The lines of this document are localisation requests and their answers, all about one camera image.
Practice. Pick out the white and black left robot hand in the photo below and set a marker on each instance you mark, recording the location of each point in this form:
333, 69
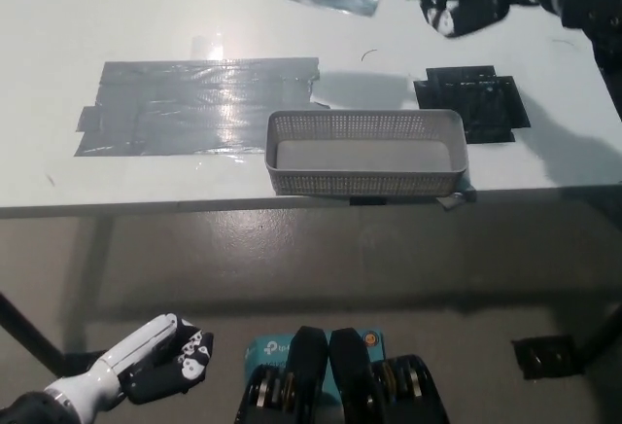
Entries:
136, 351

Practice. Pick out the black robot body teal top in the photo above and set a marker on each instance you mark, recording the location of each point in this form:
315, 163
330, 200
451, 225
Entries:
306, 370

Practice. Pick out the large gray duct tape patch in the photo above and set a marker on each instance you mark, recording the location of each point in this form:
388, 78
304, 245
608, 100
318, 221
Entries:
175, 108

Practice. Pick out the small gray tape piece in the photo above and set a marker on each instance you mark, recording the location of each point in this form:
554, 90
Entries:
454, 199

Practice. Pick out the black floor tape patch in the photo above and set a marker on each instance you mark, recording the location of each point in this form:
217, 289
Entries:
546, 356

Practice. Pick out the black tape patch on desk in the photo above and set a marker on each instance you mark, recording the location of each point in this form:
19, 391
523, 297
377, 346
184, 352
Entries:
471, 103

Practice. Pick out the gray perforated plastic basket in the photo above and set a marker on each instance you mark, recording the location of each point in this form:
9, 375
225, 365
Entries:
359, 180

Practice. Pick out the black table leg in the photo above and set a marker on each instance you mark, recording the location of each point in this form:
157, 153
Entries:
29, 331
605, 336

